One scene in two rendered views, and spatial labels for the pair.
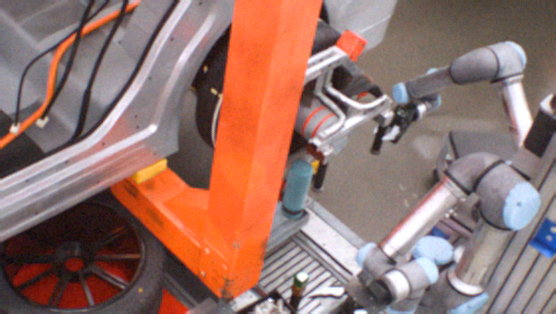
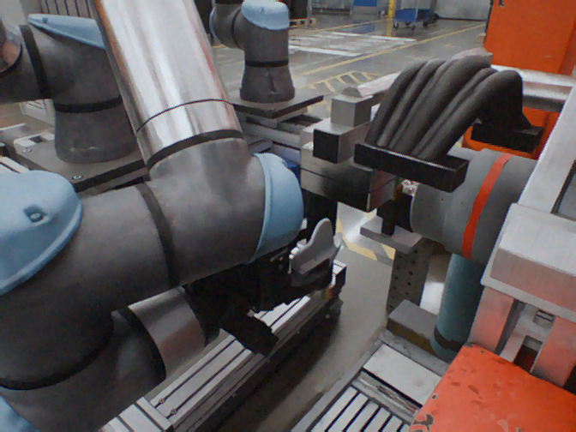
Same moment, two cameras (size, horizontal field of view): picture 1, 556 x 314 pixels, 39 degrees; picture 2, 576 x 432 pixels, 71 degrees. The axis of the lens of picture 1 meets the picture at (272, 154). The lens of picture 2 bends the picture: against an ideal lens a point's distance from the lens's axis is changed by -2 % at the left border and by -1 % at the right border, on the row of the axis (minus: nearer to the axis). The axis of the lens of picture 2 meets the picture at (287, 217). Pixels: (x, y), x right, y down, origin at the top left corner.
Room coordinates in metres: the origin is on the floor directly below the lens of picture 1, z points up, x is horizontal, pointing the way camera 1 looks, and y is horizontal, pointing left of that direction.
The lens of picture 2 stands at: (2.76, -0.40, 1.10)
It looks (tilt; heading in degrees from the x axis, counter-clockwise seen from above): 31 degrees down; 184
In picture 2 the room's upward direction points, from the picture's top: straight up
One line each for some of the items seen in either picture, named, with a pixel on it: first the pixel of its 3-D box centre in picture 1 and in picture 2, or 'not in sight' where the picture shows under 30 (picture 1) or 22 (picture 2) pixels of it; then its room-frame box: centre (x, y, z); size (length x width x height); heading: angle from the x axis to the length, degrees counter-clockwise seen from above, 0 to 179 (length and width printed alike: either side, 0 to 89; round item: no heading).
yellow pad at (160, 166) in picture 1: (141, 161); not in sight; (2.07, 0.47, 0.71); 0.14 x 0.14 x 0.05; 53
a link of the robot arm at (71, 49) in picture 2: not in sight; (73, 57); (2.05, -0.82, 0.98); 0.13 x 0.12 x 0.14; 128
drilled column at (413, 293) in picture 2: not in sight; (411, 264); (1.55, -0.05, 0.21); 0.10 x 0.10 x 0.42; 53
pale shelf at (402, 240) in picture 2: not in sight; (417, 213); (1.58, -0.06, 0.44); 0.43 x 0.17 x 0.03; 143
